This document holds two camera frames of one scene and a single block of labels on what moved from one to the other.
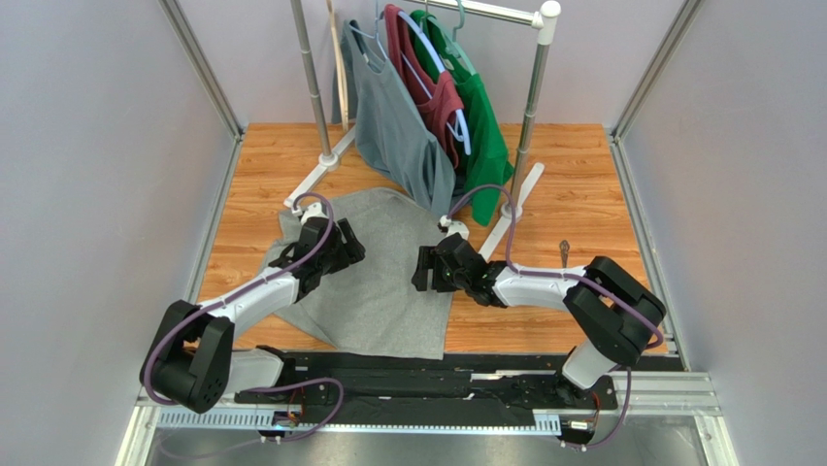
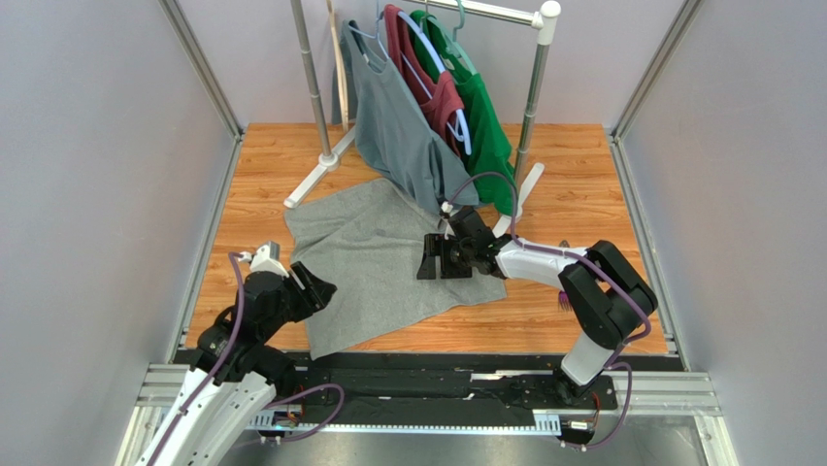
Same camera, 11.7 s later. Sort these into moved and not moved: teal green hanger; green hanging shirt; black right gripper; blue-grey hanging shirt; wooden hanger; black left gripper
Moved: black left gripper; black right gripper
Not moved: wooden hanger; blue-grey hanging shirt; green hanging shirt; teal green hanger
